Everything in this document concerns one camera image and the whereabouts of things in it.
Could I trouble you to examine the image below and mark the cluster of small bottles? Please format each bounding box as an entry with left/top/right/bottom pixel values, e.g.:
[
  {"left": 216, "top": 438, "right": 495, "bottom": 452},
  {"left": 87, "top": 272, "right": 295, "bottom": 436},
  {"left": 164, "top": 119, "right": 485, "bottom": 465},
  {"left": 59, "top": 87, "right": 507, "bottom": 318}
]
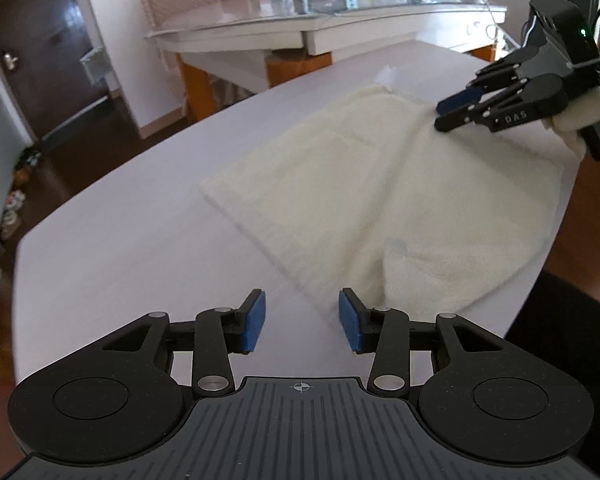
[{"left": 0, "top": 142, "right": 44, "bottom": 242}]

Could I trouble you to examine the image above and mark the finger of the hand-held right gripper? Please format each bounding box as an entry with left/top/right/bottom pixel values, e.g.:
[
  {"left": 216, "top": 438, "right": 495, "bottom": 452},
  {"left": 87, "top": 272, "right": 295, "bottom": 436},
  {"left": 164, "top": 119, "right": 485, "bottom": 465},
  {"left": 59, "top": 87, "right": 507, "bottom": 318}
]
[
  {"left": 435, "top": 45, "right": 540, "bottom": 115},
  {"left": 433, "top": 79, "right": 536, "bottom": 135}
]

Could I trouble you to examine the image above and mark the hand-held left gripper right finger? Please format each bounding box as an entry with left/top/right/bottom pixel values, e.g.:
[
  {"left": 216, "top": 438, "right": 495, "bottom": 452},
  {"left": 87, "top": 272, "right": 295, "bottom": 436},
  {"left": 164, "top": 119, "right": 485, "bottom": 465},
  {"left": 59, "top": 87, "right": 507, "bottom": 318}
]
[{"left": 338, "top": 287, "right": 506, "bottom": 397}]

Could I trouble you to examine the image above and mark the white desk with glass top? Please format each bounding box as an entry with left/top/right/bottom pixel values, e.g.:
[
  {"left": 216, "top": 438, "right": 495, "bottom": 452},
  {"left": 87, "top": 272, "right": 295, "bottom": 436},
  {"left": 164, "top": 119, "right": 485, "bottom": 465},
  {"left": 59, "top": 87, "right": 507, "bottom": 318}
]
[{"left": 145, "top": 0, "right": 509, "bottom": 122}]

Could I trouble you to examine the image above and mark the clear plastic holder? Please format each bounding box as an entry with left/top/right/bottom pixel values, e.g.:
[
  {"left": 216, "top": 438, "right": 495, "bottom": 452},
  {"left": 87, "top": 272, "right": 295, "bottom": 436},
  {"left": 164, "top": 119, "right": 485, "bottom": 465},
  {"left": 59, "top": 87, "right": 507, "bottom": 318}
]
[{"left": 79, "top": 47, "right": 107, "bottom": 87}]

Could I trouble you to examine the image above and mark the dark brown door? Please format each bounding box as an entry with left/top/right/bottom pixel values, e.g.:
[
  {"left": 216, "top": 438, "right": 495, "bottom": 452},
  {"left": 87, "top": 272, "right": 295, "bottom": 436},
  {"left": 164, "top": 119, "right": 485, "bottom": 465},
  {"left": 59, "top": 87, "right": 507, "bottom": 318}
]
[{"left": 0, "top": 0, "right": 113, "bottom": 142}]

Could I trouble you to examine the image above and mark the white low cabinet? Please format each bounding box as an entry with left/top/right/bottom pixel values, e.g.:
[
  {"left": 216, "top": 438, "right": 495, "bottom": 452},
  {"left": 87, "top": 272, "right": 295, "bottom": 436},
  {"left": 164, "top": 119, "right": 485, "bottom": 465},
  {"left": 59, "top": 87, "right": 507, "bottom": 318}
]
[{"left": 0, "top": 85, "right": 34, "bottom": 242}]

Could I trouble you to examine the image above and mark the person's right hand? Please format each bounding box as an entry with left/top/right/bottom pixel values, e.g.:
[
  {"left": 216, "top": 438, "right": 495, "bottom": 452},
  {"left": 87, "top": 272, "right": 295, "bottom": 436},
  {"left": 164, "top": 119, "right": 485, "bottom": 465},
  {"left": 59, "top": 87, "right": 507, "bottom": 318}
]
[{"left": 549, "top": 90, "right": 600, "bottom": 154}]

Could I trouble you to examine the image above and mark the cream towel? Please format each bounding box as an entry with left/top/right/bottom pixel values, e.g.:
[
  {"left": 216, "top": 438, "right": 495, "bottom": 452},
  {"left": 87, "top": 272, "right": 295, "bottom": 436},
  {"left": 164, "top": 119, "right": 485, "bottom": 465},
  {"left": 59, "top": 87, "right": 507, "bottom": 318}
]
[{"left": 200, "top": 66, "right": 567, "bottom": 324}]

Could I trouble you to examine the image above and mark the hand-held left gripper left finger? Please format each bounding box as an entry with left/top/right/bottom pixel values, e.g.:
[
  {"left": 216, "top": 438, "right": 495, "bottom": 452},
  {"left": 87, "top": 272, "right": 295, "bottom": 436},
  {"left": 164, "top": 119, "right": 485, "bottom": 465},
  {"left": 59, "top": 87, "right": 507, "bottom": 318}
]
[{"left": 102, "top": 288, "right": 268, "bottom": 397}]

